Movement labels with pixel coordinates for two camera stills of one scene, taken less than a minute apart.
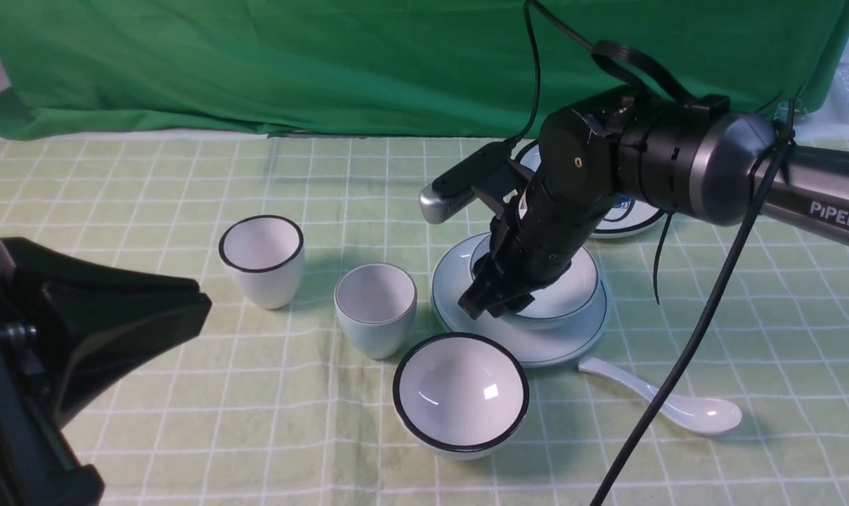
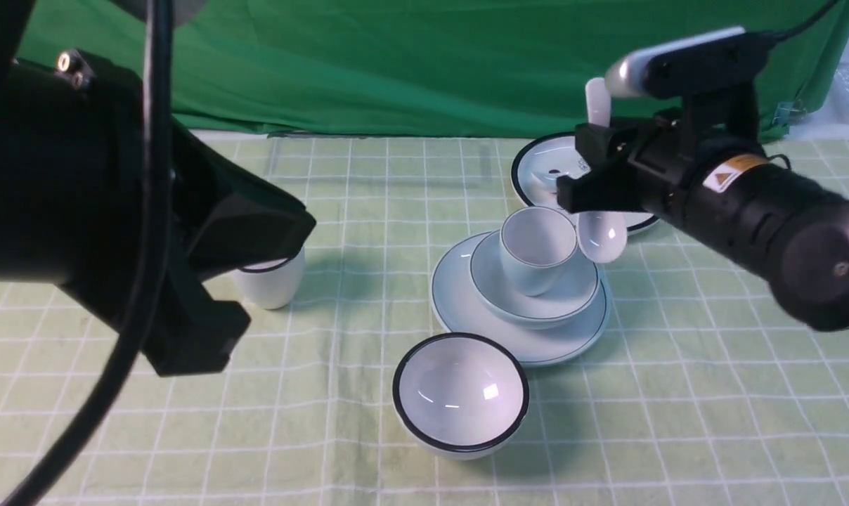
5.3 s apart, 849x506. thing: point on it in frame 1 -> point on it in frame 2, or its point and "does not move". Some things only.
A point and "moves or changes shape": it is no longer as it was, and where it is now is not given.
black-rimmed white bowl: (460, 396) does not move
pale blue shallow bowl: (560, 301) does not move
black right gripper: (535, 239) -> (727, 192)
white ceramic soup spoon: (692, 412) -> (602, 237)
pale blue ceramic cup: (376, 303) moves or changes shape
